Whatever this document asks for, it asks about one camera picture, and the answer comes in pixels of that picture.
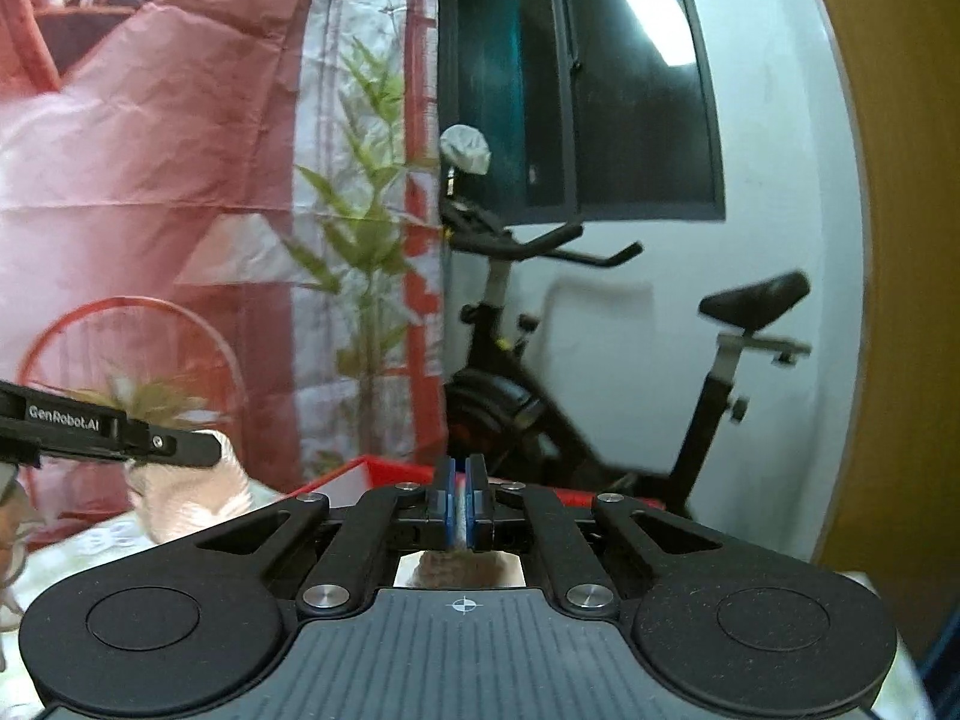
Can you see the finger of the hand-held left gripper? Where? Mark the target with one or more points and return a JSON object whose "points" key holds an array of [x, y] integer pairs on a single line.
{"points": [[180, 446]]}

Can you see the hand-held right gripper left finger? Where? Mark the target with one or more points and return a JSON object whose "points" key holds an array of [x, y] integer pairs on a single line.
{"points": [[444, 499]]}

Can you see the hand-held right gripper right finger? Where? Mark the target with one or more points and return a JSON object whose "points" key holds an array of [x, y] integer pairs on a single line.
{"points": [[477, 499]]}

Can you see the pale pink ribbed cloth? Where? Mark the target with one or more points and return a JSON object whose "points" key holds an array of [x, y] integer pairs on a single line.
{"points": [[195, 499]]}

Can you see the brown soft object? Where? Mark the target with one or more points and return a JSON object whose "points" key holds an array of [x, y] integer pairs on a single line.
{"points": [[450, 570]]}

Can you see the red cardboard box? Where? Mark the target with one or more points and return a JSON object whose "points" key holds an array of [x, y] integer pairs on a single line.
{"points": [[345, 484]]}

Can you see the black exercise bike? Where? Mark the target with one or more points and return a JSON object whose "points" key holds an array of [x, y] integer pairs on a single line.
{"points": [[487, 397]]}

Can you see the green checkered tablecloth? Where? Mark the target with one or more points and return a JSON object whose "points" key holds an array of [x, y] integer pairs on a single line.
{"points": [[82, 547]]}

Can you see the white crumpled cloth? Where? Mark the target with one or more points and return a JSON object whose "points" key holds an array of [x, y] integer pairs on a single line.
{"points": [[465, 148]]}

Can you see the dark framed window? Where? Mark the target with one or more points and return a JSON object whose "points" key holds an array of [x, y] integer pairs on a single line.
{"points": [[615, 127]]}

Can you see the wooden door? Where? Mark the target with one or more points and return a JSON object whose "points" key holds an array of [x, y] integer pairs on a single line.
{"points": [[900, 240]]}

